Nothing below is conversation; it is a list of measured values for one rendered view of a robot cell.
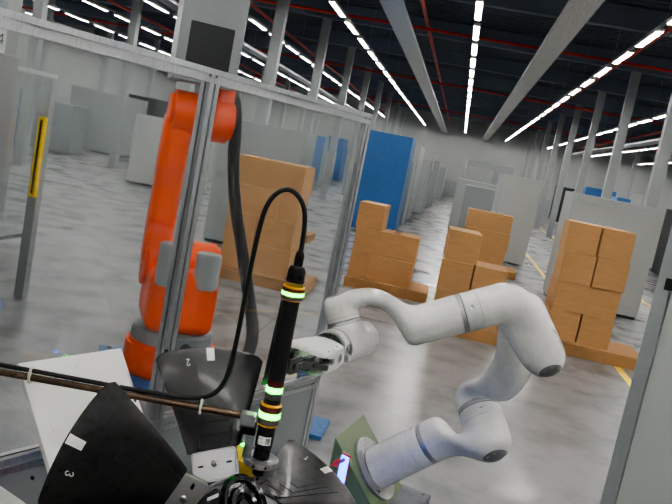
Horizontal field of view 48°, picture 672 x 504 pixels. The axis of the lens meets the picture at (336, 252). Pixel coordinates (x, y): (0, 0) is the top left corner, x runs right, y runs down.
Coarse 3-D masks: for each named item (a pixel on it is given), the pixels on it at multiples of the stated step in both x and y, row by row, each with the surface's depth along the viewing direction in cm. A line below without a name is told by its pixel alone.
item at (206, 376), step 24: (168, 360) 157; (216, 360) 160; (240, 360) 162; (168, 384) 155; (192, 384) 155; (216, 384) 156; (240, 384) 158; (240, 408) 154; (192, 432) 150; (216, 432) 150
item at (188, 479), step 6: (186, 474) 136; (186, 480) 137; (192, 480) 137; (198, 480) 138; (180, 486) 136; (186, 486) 137; (198, 486) 138; (204, 486) 139; (174, 492) 136; (180, 492) 137; (186, 492) 137; (192, 492) 138; (198, 492) 139; (204, 492) 139; (168, 498) 136; (174, 498) 136; (192, 498) 138; (198, 498) 139
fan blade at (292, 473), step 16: (288, 448) 172; (304, 448) 174; (288, 464) 166; (304, 464) 168; (320, 464) 171; (272, 480) 159; (288, 480) 160; (304, 480) 162; (320, 480) 165; (336, 480) 168; (272, 496) 152; (288, 496) 154; (304, 496) 156; (320, 496) 159; (336, 496) 163; (352, 496) 167
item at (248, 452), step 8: (240, 416) 147; (248, 416) 147; (240, 424) 147; (248, 424) 147; (256, 424) 149; (240, 432) 147; (248, 432) 147; (248, 440) 147; (248, 448) 148; (248, 456) 148; (272, 456) 151; (248, 464) 147; (256, 464) 146; (264, 464) 147; (272, 464) 147
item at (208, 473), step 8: (224, 448) 149; (232, 448) 148; (192, 456) 148; (200, 456) 148; (208, 456) 148; (216, 456) 148; (224, 456) 148; (232, 456) 148; (192, 464) 147; (200, 464) 147; (208, 464) 147; (224, 464) 147; (232, 464) 147; (192, 472) 146; (200, 472) 146; (208, 472) 146; (216, 472) 146; (224, 472) 146; (232, 472) 146; (208, 480) 145; (216, 480) 145
